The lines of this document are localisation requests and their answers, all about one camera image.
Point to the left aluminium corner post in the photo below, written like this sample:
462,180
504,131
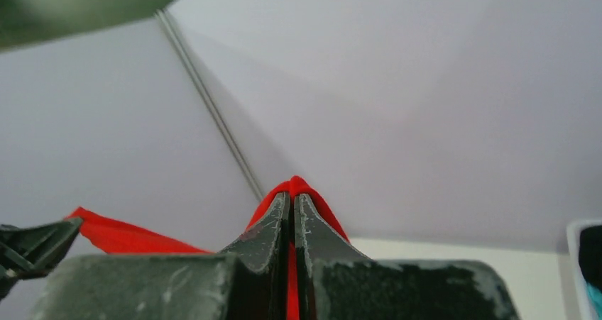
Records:
175,37

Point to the white plastic basket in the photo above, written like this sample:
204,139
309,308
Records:
573,230

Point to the red t shirt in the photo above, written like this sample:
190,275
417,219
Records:
118,237

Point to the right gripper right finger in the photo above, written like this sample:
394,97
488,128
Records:
337,281

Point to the light blue t shirt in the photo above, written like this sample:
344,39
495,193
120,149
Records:
595,297

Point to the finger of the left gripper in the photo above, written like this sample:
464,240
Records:
32,253

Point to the black t shirt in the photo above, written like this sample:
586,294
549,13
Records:
589,256

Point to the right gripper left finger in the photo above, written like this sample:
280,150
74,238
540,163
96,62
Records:
245,280

